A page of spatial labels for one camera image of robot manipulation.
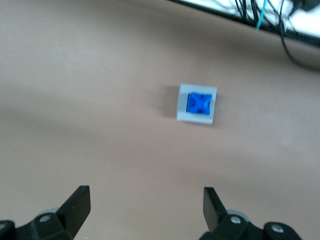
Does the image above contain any gray square base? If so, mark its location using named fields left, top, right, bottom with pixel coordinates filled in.
left=175, top=83, right=218, bottom=126

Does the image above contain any brown table cover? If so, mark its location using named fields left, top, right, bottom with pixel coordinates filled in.
left=0, top=0, right=320, bottom=240

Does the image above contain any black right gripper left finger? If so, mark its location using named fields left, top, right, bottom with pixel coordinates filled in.
left=14, top=185, right=91, bottom=240

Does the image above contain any blue plastic part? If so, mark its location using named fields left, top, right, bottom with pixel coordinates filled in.
left=186, top=91, right=214, bottom=117

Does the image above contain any black looping floor cable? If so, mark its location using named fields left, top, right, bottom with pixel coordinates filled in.
left=278, top=0, right=320, bottom=71

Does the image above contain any teal cable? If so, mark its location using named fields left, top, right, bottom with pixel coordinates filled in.
left=254, top=0, right=270, bottom=31

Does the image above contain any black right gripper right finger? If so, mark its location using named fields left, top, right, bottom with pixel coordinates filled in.
left=199, top=187, right=266, bottom=240

